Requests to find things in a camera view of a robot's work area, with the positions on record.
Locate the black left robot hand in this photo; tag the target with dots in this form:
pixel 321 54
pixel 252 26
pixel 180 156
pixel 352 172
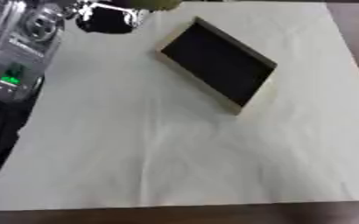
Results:
pixel 106 17

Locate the olive green round object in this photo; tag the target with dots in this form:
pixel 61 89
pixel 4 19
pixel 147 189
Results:
pixel 154 4

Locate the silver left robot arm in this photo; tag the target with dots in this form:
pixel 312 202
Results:
pixel 19 52

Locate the tan box with black inside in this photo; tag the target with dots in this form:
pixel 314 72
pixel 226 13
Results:
pixel 215 59

